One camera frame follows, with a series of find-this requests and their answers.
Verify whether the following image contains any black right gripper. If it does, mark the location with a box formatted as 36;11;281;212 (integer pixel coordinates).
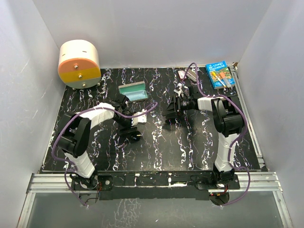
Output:
163;95;193;118

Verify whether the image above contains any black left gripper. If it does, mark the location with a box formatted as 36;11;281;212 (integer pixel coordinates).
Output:
113;113;137;136

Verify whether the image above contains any light blue cleaning cloth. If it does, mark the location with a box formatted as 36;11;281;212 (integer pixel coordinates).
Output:
125;90;147;102

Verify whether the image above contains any grey glasses case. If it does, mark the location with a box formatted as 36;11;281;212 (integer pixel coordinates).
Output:
118;81;148;102

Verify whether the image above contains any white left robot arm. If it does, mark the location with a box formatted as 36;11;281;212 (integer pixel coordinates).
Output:
54;95;148;190

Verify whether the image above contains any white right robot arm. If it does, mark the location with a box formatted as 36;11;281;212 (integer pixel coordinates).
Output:
162;86;247;189

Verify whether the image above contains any small red white box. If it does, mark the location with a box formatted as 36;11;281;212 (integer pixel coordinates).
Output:
178;70;185;80

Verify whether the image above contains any yellow white marker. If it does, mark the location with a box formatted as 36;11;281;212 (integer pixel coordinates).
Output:
211;71;226;88

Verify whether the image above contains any orange grey marker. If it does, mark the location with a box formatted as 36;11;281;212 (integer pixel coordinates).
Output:
220;72;232;88

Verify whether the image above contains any blue paperback book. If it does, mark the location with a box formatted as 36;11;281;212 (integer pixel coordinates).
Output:
206;61;235;89

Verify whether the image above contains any round mini drawer cabinet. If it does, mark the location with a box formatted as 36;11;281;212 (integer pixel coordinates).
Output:
57;39;101;90

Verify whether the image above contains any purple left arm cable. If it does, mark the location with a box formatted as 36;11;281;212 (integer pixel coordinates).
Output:
52;102;159;207

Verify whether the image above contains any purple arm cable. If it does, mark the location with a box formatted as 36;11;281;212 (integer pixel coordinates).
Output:
180;62;251;206
52;102;159;207

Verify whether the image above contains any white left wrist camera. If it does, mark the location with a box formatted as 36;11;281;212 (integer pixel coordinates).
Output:
131;109;147;126

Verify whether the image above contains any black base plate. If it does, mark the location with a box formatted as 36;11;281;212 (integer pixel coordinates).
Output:
70;171;240;200

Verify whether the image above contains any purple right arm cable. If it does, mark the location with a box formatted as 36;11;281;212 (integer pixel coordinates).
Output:
180;62;251;206

